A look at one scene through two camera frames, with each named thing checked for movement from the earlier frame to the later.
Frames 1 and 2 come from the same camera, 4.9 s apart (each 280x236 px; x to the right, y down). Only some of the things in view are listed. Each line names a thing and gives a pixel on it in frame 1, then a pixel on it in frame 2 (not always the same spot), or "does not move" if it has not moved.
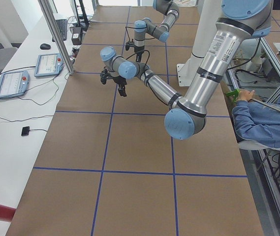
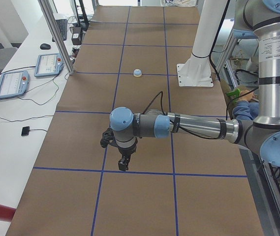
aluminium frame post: (57, 37) does not move
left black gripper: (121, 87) -> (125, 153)
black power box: (76, 35) does not move
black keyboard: (62, 25) does not move
